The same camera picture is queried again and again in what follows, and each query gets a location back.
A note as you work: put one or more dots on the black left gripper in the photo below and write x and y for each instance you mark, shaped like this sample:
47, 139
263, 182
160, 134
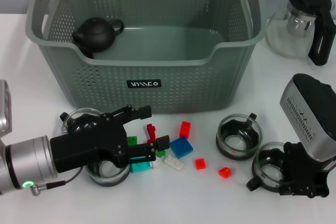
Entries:
86, 145

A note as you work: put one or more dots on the glass teacup with black holder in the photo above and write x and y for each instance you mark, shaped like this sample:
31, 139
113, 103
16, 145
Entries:
73, 116
239, 142
267, 171
105, 179

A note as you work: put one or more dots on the grey perforated storage bin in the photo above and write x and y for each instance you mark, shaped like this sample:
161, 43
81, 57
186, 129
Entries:
157, 98

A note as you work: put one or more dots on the white two-stud brick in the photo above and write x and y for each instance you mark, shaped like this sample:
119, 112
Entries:
173, 163

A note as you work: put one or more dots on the dark red angled brick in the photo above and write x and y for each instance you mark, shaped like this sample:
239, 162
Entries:
151, 130

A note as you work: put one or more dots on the black clay teapot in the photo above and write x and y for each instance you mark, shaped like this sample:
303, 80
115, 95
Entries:
95, 33

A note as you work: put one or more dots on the red tall brick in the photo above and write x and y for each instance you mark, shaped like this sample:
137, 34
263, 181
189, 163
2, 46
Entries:
185, 129

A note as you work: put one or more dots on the blue square brick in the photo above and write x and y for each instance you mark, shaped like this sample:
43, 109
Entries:
181, 148

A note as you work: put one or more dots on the cyan square brick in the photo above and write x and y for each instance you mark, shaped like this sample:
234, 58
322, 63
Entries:
140, 167

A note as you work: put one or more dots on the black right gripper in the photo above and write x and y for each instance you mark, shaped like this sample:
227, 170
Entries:
304, 166

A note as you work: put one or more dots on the red small rounded brick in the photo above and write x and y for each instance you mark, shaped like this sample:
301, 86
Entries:
224, 172

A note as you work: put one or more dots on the glass teapot with black lid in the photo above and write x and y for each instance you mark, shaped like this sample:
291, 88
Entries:
283, 37

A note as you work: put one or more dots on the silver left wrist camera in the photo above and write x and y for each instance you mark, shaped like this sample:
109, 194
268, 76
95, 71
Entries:
5, 108

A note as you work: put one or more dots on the red small square brick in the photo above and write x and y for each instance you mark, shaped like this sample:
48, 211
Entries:
200, 163

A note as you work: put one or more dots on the green flat two-stud brick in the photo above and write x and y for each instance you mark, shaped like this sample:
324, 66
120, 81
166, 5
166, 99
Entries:
132, 140

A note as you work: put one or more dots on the green small brick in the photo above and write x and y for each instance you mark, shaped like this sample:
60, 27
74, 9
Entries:
160, 153

